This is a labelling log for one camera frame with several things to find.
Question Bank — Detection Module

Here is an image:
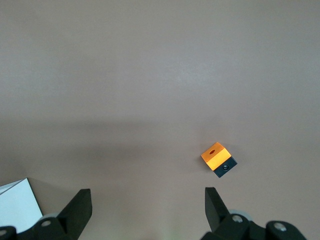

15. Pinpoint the brown table mat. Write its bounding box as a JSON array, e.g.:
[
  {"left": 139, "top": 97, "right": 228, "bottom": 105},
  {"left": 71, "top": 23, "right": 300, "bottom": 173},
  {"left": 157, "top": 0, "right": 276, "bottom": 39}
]
[{"left": 0, "top": 0, "right": 320, "bottom": 240}]

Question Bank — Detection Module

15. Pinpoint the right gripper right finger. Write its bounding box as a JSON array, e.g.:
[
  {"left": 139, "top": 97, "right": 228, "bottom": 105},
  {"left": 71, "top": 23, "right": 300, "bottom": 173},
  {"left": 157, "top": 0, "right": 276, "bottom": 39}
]
[{"left": 199, "top": 187, "right": 308, "bottom": 240}]

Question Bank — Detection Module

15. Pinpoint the orange box with black base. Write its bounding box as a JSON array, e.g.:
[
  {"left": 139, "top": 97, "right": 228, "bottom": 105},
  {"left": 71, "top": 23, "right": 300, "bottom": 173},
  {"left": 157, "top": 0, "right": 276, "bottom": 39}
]
[{"left": 200, "top": 141, "right": 238, "bottom": 179}]

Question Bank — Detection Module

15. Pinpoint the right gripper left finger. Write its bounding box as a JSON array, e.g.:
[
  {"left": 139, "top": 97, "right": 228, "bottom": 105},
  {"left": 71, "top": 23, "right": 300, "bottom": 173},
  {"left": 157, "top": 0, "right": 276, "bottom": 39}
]
[{"left": 0, "top": 188, "right": 93, "bottom": 240}]

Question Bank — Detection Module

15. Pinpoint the white box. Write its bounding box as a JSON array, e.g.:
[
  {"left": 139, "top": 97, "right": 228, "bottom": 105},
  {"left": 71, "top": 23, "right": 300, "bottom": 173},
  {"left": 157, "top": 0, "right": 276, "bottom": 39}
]
[{"left": 0, "top": 176, "right": 44, "bottom": 233}]

